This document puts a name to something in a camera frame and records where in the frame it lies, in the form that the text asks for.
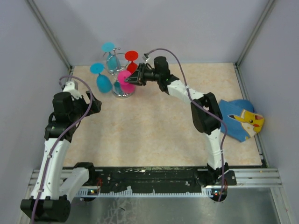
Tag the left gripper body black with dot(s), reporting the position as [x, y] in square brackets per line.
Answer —
[80, 106]

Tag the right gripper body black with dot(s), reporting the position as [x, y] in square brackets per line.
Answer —
[149, 75]

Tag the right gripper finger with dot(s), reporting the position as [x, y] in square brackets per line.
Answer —
[134, 81]
[137, 74]

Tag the pink wine glass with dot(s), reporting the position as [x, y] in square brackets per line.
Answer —
[125, 86]

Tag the red wine glass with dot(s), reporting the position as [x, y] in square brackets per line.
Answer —
[131, 56]

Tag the blue wine glass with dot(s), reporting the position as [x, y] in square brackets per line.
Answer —
[103, 82]

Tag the blue Pikachu cloth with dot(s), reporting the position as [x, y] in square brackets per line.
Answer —
[241, 119]

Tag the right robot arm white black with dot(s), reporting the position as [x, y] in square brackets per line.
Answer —
[206, 114]

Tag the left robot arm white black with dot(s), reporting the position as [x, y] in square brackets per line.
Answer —
[50, 199]

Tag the chrome wine glass rack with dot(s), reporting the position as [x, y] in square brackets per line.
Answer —
[116, 89]

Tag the teal wine glass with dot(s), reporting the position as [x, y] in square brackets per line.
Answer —
[112, 62]

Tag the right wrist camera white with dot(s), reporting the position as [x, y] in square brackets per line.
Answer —
[146, 57]

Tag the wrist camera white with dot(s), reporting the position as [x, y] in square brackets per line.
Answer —
[146, 57]
[70, 86]

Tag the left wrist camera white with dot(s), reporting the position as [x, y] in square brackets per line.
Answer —
[70, 86]

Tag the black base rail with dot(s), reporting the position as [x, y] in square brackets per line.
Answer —
[154, 179]

